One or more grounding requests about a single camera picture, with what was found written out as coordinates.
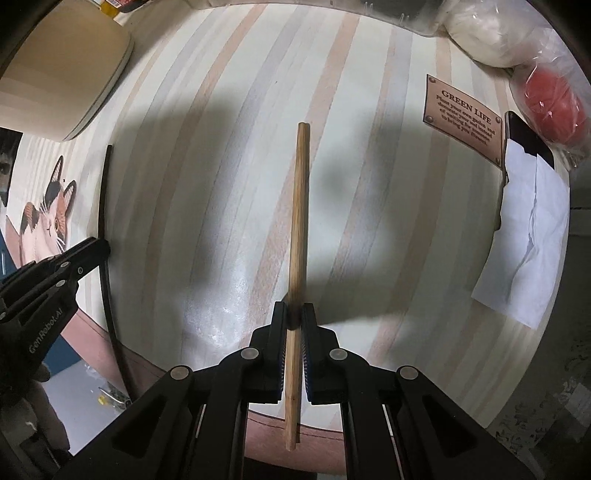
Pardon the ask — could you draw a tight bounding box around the white paper sheet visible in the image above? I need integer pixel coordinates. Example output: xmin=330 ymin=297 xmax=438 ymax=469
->
xmin=471 ymin=138 xmax=571 ymax=330

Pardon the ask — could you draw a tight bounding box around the white filled plastic bag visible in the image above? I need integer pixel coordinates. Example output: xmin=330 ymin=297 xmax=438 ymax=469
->
xmin=438 ymin=0 xmax=551 ymax=68

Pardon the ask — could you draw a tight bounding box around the brown leather label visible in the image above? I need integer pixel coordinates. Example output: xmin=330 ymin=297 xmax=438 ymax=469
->
xmin=422 ymin=74 xmax=504 ymax=169

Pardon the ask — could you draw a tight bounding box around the clear plastic container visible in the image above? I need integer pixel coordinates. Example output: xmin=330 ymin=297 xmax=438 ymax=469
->
xmin=360 ymin=0 xmax=445 ymax=36

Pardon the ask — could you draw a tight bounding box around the wooden chopstick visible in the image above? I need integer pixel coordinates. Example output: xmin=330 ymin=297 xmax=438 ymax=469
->
xmin=283 ymin=122 xmax=311 ymax=451

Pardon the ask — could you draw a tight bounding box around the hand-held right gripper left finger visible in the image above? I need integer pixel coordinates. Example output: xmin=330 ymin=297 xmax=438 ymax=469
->
xmin=54 ymin=301 xmax=289 ymax=480

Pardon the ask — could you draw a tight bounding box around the red object in plastic bag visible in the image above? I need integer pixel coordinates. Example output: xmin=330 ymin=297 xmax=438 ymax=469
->
xmin=510 ymin=27 xmax=591 ymax=172

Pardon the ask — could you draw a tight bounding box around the black phone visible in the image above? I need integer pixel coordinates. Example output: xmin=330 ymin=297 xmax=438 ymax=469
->
xmin=503 ymin=111 xmax=555 ymax=186

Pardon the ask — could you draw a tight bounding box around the beige ribbed utensil holder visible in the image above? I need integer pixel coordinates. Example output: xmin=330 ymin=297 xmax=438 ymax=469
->
xmin=0 ymin=8 xmax=135 ymax=142

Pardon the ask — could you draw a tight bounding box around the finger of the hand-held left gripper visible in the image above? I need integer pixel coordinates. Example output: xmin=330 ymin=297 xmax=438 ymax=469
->
xmin=0 ymin=259 xmax=62 ymax=320
xmin=54 ymin=236 xmax=112 ymax=289

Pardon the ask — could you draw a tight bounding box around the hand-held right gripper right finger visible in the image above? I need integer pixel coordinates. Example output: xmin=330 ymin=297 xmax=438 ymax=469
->
xmin=300 ymin=302 xmax=536 ymax=480

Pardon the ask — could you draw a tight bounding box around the black chopstick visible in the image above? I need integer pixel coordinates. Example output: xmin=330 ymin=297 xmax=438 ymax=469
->
xmin=97 ymin=144 xmax=136 ymax=404

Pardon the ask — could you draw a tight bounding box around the striped cat print mat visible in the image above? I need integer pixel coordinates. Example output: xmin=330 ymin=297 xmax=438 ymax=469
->
xmin=0 ymin=4 xmax=573 ymax=435

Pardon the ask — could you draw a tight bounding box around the red round object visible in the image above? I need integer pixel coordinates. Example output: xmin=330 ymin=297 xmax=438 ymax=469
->
xmin=523 ymin=69 xmax=581 ymax=145

